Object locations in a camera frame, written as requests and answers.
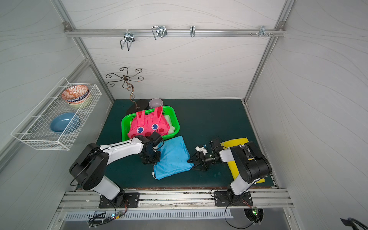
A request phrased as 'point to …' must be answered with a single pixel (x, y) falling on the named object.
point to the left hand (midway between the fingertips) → (157, 163)
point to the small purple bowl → (155, 102)
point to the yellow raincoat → (235, 142)
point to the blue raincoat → (174, 156)
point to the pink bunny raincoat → (143, 124)
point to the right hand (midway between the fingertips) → (191, 165)
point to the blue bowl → (64, 122)
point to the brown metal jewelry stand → (125, 78)
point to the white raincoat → (171, 128)
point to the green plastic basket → (168, 110)
